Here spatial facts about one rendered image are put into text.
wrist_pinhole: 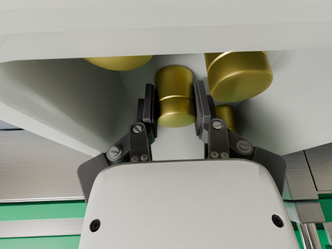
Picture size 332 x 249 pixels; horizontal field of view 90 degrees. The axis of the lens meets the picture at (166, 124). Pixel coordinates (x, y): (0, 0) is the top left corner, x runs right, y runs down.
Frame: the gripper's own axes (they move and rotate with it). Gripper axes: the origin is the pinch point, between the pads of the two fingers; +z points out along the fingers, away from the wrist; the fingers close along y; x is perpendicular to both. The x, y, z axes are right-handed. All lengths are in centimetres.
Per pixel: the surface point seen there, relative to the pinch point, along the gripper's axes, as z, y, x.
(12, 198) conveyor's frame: -2.8, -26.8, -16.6
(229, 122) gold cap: 2.7, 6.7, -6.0
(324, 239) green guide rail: -9.1, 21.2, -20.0
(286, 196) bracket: -5.1, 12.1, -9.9
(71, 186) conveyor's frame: -1.3, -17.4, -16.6
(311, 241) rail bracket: -9.3, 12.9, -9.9
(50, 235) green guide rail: -7.8, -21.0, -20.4
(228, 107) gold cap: 4.7, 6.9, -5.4
